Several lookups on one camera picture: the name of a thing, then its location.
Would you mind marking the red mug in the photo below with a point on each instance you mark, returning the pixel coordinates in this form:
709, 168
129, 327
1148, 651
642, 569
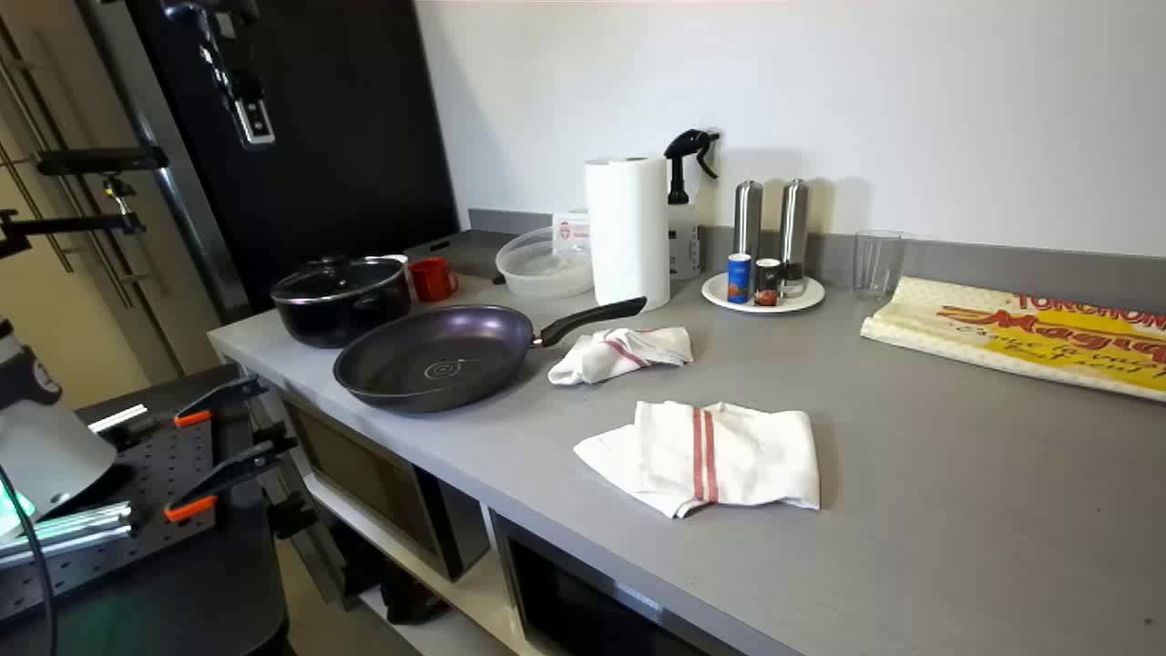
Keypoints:
431, 280

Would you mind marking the yellow red printed bag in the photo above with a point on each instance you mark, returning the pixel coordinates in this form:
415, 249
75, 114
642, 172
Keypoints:
1032, 342

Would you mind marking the folded white red-striped towel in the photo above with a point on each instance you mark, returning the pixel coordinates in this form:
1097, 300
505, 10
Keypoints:
742, 456

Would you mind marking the small white plate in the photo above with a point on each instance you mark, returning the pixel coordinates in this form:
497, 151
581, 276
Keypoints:
802, 297

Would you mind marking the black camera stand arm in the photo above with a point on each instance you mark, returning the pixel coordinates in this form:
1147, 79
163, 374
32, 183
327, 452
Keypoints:
95, 159

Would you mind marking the dark built-in appliance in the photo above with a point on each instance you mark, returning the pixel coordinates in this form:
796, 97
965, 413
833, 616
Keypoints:
570, 605

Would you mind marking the steel spice grinder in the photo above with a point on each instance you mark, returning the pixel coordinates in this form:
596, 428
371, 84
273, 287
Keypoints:
793, 219
749, 219

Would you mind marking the built-in microwave oven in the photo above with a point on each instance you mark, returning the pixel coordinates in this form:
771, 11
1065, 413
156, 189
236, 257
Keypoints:
368, 474

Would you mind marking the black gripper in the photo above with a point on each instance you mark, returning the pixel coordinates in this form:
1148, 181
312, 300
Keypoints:
239, 76

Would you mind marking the clear plastic container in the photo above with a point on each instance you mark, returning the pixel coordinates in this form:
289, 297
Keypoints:
535, 266

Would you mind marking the white paper towel roll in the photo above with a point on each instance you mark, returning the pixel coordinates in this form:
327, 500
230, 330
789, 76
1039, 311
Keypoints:
626, 232

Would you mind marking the black frying pan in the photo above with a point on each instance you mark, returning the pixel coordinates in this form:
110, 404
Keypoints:
423, 360

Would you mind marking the white metal mounting rails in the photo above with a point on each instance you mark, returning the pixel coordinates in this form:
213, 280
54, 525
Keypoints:
75, 531

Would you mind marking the white red-striped towel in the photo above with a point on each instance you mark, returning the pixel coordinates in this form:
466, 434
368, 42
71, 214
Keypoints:
742, 456
623, 350

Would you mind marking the white red labelled packet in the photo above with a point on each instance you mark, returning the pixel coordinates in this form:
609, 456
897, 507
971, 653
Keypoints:
570, 232

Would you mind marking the blue spice jar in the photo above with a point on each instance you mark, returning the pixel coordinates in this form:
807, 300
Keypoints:
737, 280

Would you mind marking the small dark jar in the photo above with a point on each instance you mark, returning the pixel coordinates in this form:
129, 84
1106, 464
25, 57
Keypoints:
767, 280

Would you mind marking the black perforated robot table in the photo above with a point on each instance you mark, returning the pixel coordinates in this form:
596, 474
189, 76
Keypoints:
160, 585

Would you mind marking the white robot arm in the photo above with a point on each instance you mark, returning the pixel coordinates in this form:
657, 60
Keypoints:
51, 449

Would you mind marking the spray bottle with black trigger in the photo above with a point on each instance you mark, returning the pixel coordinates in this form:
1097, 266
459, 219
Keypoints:
680, 151

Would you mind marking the black pot with glass lid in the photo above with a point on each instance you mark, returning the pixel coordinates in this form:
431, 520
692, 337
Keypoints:
341, 311

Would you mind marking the clear drinking glass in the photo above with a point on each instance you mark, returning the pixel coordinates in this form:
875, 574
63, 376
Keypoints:
875, 266

